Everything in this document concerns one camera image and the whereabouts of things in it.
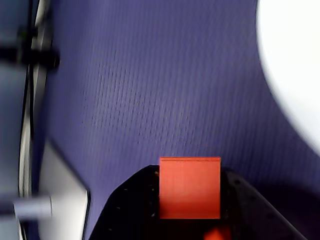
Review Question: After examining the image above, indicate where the small red cube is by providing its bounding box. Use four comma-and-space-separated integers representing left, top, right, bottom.
159, 156, 222, 220

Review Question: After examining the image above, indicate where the round white plate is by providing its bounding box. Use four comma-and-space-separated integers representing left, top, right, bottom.
254, 0, 320, 156

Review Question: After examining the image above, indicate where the blue woven table cloth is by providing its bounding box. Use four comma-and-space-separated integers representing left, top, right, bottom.
32, 0, 320, 240

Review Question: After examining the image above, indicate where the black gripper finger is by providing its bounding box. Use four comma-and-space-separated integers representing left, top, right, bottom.
220, 167, 306, 240
86, 164, 161, 240

